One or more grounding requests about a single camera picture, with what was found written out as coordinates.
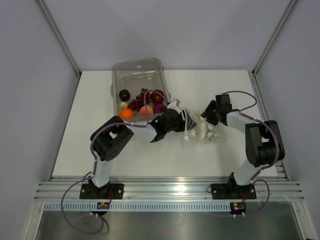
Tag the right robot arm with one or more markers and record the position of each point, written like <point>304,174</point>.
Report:
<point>263,141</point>

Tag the fake dark red apple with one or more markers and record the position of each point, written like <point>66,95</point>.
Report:
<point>157,97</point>

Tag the grey transparent plastic container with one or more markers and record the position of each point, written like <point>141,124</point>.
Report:
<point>134,76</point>

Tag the fake white radish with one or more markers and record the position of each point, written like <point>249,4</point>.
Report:
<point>208,131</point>

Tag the clear zip top bag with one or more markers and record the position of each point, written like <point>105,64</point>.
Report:
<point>193,120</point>

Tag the fake purple grapes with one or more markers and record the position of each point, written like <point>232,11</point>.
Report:
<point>139,101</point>

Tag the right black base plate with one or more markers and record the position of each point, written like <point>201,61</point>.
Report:
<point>221,191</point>

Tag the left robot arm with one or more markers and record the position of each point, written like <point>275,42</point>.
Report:
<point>110,139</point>

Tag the aluminium frame post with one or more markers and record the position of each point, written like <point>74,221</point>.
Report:
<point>275,34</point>
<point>49,18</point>

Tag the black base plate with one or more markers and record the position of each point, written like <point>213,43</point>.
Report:
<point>113,191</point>
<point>221,191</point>

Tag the fake purple onion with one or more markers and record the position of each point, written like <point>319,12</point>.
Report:
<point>159,108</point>

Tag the right aluminium frame post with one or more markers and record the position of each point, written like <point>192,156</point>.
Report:
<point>275,34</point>

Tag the fake peach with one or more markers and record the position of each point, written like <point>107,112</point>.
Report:
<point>146,110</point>

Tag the fake garlic bulb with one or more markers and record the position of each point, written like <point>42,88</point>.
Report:
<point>123,105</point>

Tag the left aluminium frame post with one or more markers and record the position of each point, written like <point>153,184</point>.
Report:
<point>49,18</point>

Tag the fake orange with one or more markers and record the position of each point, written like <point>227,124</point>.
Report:
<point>127,113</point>

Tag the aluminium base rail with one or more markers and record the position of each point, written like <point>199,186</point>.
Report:
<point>164,189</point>

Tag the white slotted cable duct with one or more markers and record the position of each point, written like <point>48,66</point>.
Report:
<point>139,206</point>

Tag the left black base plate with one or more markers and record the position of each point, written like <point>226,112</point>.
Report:
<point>113,191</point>

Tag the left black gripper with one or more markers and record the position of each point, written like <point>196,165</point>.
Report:
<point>182,127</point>

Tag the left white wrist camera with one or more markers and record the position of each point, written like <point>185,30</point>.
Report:
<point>174,105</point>

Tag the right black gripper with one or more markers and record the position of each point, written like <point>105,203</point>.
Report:
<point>207,113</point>

